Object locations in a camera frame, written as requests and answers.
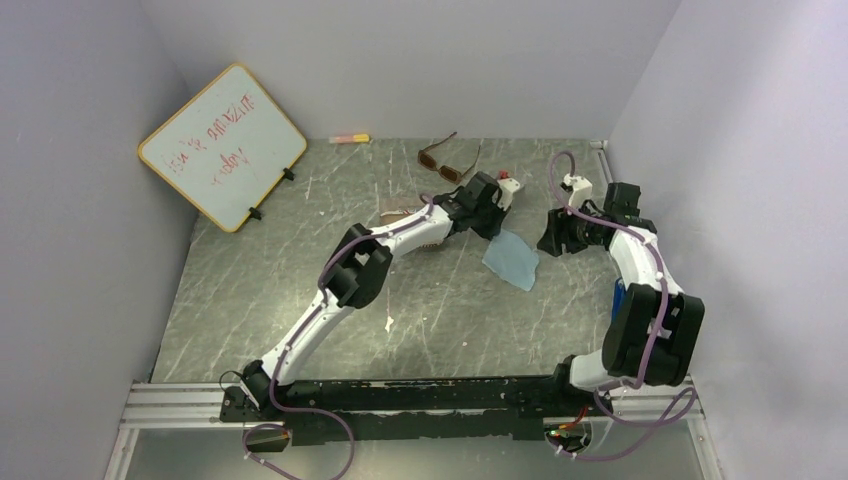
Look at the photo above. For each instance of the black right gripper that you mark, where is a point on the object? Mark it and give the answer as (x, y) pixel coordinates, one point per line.
(558, 232)

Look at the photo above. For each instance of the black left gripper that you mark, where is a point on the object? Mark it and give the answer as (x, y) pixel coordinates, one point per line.
(495, 227)

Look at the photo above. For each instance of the light blue cloth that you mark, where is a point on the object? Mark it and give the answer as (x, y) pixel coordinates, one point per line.
(510, 258)

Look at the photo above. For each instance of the brown sunglasses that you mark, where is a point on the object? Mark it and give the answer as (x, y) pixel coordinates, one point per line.
(453, 175)

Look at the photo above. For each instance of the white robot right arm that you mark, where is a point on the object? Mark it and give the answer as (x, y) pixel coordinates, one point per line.
(655, 327)

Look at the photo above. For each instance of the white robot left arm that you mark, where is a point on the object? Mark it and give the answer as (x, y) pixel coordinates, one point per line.
(355, 274)

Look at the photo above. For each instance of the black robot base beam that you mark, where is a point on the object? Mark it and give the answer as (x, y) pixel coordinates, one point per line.
(320, 411)

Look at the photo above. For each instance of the pink yellow marker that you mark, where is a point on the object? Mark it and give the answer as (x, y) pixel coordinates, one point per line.
(350, 139)

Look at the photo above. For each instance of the yellow framed whiteboard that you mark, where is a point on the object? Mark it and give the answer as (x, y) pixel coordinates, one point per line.
(226, 149)

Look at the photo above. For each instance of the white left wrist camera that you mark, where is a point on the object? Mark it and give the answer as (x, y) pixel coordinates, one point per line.
(508, 188)

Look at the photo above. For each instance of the aluminium frame rail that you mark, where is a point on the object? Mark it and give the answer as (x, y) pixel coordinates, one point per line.
(173, 406)

